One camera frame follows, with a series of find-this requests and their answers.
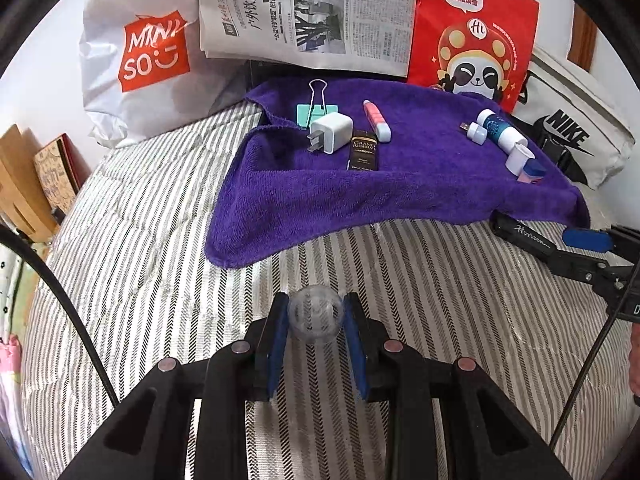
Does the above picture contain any purple towel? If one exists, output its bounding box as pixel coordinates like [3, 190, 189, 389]
[205, 77, 590, 269]

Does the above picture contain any white USB charger plug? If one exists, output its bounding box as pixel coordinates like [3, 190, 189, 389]
[307, 112, 354, 155]

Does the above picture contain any white Miniso plastic bag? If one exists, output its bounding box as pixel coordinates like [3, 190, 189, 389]
[79, 0, 246, 148]

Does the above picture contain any wooden frame edge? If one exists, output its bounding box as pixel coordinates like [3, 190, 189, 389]
[567, 3, 598, 72]

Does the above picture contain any red panda paper bag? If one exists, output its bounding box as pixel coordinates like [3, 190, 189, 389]
[408, 0, 539, 113]

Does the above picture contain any pink white pen tube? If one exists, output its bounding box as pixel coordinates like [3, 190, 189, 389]
[362, 100, 392, 143]

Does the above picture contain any white blue bottle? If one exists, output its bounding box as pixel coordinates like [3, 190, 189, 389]
[477, 108, 528, 155]

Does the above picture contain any brown patterned book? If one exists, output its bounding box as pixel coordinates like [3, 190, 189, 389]
[32, 133, 81, 214]

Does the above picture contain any clear round plastic container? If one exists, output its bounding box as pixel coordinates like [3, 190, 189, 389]
[288, 285, 344, 346]

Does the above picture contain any wooden box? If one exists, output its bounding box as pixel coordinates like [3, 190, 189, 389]
[0, 125, 58, 243]

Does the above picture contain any small white round adapter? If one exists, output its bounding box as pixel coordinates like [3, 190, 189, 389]
[459, 122, 488, 145]

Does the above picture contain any person's hand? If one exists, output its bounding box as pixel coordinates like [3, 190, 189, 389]
[628, 323, 640, 396]

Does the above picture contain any black Horizon tube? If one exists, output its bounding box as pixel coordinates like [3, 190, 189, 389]
[489, 210, 558, 262]

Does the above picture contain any pink bottle blue cap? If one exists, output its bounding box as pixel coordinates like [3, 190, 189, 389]
[518, 158, 547, 184]

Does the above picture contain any black cable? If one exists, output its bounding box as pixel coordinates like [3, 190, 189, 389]
[0, 223, 122, 409]

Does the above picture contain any folded newspaper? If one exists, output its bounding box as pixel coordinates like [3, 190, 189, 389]
[198, 0, 416, 78]

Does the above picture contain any white tape roll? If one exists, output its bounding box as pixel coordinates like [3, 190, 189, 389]
[504, 143, 535, 177]

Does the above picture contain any white Nike waist bag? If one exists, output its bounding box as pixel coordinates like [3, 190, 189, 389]
[513, 47, 636, 190]

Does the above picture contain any teal binder clip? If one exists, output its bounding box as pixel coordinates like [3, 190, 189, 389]
[295, 78, 338, 128]

